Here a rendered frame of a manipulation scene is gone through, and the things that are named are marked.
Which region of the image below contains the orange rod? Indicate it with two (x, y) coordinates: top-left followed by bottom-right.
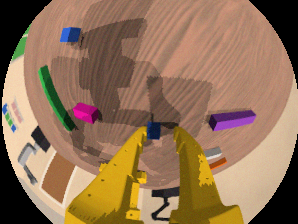
(209, 158), (227, 170)

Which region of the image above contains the green rod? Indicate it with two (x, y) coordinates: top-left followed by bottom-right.
(38, 65), (76, 131)

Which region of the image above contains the purple rod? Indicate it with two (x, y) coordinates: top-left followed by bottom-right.
(208, 110), (257, 131)

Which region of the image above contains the magenta rod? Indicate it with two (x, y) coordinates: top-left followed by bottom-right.
(73, 103), (99, 124)

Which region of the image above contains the small blue cube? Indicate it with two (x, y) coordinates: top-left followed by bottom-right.
(147, 122), (161, 140)
(60, 27), (82, 42)

